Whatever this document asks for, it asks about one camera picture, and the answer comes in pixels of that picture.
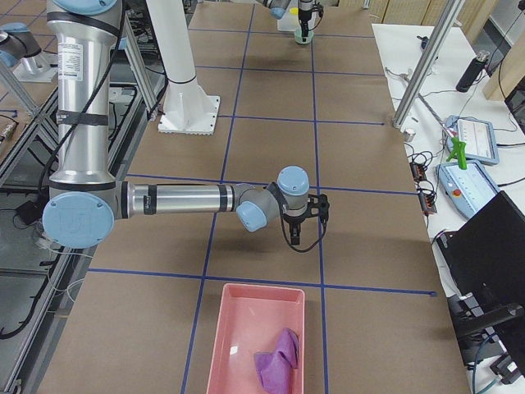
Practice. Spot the blue teach pendant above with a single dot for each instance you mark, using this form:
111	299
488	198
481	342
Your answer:
469	190
479	137

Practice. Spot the green handled reacher grabber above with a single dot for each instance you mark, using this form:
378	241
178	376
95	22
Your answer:
457	152

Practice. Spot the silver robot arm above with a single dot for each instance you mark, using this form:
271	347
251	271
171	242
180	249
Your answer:
280	8
85	199

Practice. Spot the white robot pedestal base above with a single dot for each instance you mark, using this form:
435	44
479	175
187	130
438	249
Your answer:
186	108

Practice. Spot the far blue teach pendant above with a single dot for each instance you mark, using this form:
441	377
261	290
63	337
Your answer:
479	137

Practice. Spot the pink plastic bin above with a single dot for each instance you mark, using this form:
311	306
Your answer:
257	320

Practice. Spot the clear plastic storage box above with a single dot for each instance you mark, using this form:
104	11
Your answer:
290	21

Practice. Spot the aluminium frame post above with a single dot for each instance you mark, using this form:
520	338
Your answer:
435	42

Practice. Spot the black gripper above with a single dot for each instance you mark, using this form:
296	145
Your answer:
303	12
294	222

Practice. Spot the near blue teach pendant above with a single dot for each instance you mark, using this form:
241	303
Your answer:
469	190

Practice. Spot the mint green bowl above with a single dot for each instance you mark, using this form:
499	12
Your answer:
303	40

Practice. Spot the black water bottle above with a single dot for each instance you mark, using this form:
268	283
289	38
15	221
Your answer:
474	72

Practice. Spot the purple microfiber cloth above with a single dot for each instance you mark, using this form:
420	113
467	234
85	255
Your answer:
274	369

